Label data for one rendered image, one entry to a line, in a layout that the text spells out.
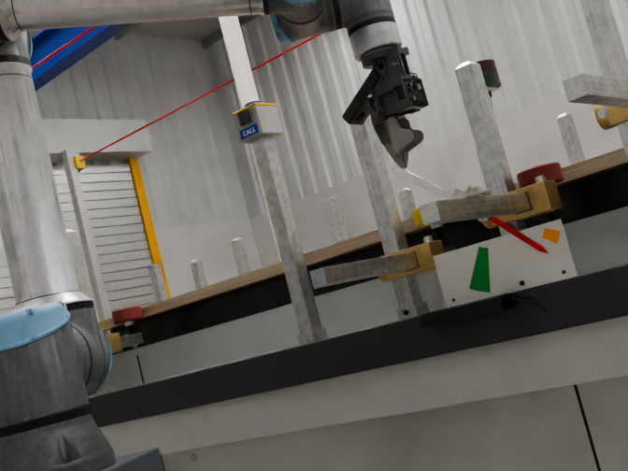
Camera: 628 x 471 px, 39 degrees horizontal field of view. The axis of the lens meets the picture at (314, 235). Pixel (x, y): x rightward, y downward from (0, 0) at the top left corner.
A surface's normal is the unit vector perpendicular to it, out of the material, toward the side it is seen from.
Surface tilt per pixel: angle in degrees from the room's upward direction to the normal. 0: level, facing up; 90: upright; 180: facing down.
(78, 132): 90
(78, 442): 70
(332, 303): 90
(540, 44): 90
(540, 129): 90
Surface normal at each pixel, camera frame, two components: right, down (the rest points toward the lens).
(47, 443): 0.20, -0.50
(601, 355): -0.62, 0.07
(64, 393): 0.75, -0.26
